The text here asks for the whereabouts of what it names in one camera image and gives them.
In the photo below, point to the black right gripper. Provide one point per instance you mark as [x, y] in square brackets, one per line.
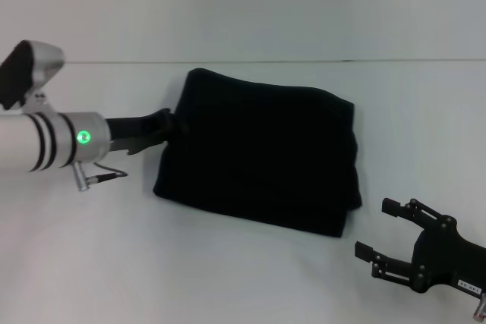
[448, 259]

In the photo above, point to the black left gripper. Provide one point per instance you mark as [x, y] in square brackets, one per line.
[136, 130]

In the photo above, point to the black shirt with FREE print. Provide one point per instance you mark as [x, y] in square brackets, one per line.
[258, 157]

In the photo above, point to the silver camera mount bracket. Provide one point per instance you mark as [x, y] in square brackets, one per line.
[38, 102]

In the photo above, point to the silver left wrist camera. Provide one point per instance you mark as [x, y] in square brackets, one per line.
[26, 70]

